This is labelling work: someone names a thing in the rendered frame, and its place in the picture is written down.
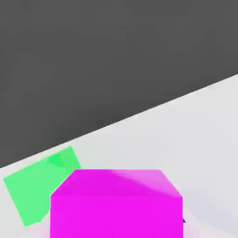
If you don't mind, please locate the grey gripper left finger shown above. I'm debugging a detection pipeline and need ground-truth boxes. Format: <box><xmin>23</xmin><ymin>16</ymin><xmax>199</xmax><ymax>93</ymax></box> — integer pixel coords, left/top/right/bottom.
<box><xmin>27</xmin><ymin>211</ymin><xmax>51</xmax><ymax>238</ymax></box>

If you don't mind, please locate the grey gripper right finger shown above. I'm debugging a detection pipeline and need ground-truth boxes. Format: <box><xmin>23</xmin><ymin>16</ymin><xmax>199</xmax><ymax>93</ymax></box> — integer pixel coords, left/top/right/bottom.
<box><xmin>182</xmin><ymin>208</ymin><xmax>214</xmax><ymax>238</ymax></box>

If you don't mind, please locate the small magenta cube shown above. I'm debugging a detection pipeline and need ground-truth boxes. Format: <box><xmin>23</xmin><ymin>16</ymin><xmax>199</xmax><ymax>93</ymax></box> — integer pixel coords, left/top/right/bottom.
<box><xmin>50</xmin><ymin>169</ymin><xmax>184</xmax><ymax>238</ymax></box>

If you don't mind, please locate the small green cube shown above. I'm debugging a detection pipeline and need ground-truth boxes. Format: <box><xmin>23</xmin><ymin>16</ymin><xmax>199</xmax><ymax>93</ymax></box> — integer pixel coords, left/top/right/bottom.
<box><xmin>3</xmin><ymin>145</ymin><xmax>82</xmax><ymax>227</ymax></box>

